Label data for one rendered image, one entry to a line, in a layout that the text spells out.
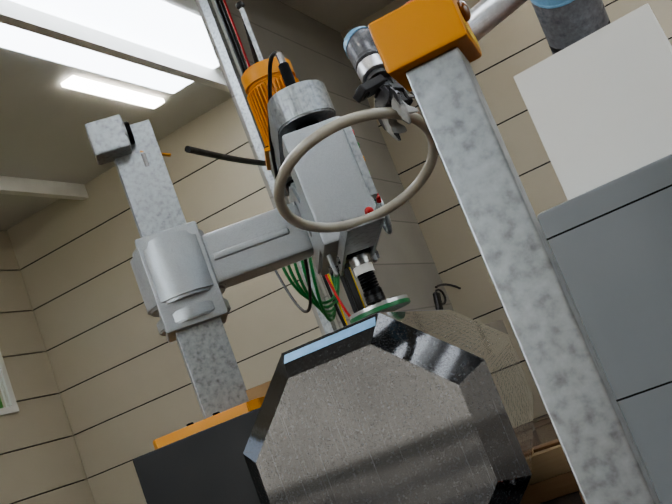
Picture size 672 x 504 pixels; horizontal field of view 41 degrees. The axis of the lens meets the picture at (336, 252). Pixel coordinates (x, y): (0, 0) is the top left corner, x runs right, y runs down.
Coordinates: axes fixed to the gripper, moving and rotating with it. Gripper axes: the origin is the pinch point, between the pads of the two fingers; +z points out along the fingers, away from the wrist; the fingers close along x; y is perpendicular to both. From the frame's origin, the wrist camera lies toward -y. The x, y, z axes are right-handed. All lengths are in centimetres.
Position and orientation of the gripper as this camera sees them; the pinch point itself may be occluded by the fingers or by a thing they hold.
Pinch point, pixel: (400, 128)
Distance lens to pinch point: 235.4
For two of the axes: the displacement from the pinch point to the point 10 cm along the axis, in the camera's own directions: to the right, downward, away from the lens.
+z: 3.5, 7.7, -5.4
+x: -3.8, 6.4, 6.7
